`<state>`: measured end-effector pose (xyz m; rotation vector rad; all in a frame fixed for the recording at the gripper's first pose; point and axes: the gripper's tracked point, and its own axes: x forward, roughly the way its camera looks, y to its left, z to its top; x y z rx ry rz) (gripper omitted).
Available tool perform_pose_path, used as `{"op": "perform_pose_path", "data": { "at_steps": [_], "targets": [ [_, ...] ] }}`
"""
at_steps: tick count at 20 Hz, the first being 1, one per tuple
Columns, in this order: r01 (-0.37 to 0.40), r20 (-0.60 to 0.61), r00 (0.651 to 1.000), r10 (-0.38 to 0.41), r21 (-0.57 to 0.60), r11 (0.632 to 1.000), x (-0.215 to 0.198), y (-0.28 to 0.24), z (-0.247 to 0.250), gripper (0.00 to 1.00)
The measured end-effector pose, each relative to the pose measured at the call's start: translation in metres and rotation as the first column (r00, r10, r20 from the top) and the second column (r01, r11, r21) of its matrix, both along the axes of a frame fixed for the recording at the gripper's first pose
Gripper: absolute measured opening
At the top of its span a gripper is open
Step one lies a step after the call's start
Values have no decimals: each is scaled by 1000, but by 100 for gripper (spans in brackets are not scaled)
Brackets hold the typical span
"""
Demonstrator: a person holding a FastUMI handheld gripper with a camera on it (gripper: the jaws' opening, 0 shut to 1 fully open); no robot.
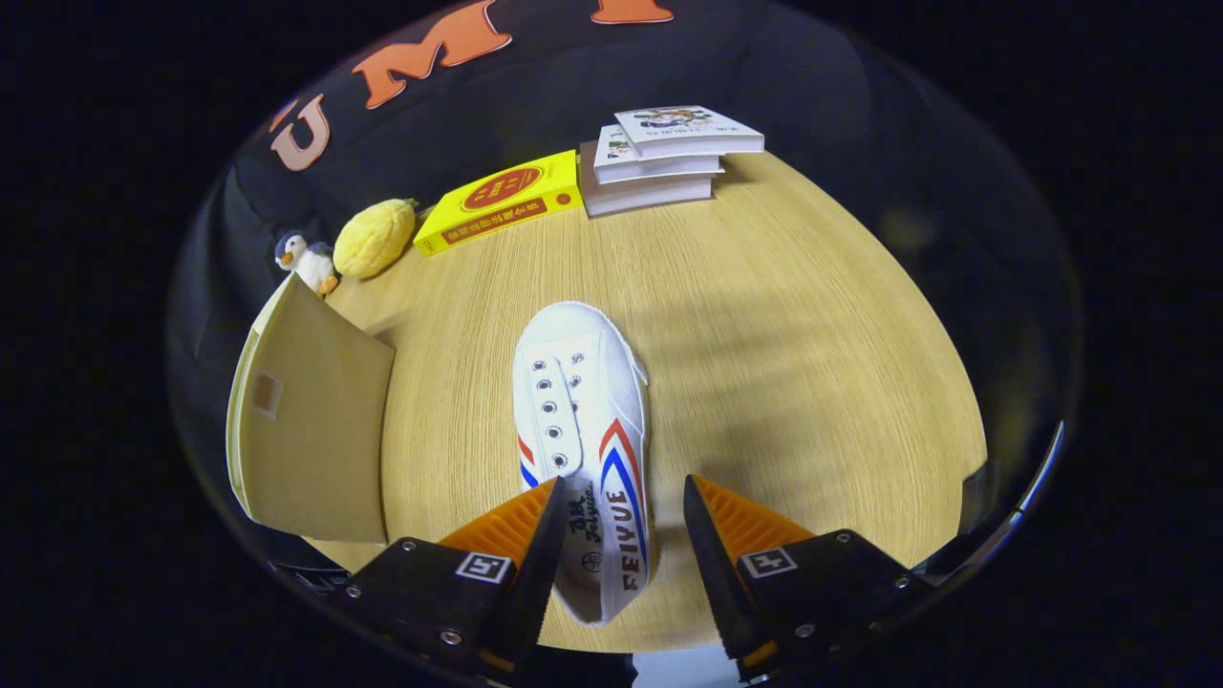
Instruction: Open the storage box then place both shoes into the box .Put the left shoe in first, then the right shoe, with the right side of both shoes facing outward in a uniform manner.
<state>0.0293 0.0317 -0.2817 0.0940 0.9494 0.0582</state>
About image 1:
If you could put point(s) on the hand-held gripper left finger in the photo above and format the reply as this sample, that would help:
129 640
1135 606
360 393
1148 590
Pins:
540 573

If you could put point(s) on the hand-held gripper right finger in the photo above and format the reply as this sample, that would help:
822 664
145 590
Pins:
712 564

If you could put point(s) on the white canvas shoe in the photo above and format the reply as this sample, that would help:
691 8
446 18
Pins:
583 401

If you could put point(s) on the beige fabric storage box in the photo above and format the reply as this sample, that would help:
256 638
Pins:
315 449

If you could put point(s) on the yellow round plush toy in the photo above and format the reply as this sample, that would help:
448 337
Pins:
373 239

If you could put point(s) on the yellow book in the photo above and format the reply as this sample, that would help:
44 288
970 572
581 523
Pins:
497 196

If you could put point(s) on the penguin plush toy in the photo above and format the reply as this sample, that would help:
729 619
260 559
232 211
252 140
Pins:
311 260

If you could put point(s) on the white paperback book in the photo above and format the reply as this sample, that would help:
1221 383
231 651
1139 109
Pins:
659 169

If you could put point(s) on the white illustrated book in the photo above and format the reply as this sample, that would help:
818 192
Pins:
683 124

